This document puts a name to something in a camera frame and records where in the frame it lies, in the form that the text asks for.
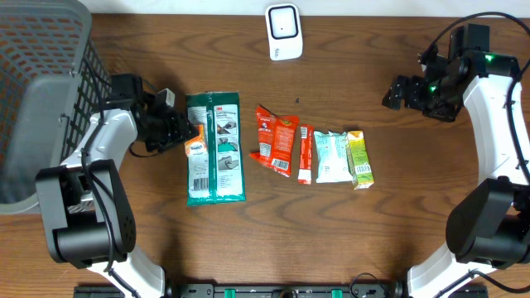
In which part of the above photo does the orange snack box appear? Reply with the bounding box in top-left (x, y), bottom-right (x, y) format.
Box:
top-left (185, 124), bottom-right (207, 157)

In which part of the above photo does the green snack bag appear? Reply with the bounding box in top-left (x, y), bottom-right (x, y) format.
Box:
top-left (186, 92), bottom-right (246, 206)

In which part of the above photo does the green yellow juice carton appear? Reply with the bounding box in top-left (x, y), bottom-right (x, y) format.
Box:
top-left (347, 131), bottom-right (374, 190)

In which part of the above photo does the red chips bag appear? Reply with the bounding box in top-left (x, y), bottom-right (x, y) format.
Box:
top-left (249, 105), bottom-right (300, 177)

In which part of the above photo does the light blue snack packet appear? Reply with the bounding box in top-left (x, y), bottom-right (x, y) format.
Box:
top-left (314, 131), bottom-right (352, 183)

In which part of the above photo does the red snack stick packet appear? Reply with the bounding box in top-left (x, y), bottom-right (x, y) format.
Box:
top-left (298, 124), bottom-right (314, 185)

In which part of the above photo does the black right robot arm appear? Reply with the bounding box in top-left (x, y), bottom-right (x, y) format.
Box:
top-left (382, 22), bottom-right (529, 297)

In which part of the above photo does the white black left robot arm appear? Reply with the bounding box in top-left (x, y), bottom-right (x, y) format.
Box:
top-left (36, 74), bottom-right (198, 297)

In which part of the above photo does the white barcode scanner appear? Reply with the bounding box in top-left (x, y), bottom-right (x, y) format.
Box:
top-left (265, 3), bottom-right (303, 61)

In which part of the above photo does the grey plastic mesh basket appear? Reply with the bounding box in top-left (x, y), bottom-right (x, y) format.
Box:
top-left (1, 1), bottom-right (110, 214)

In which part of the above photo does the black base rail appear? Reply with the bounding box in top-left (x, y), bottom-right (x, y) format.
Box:
top-left (73, 284), bottom-right (489, 298)

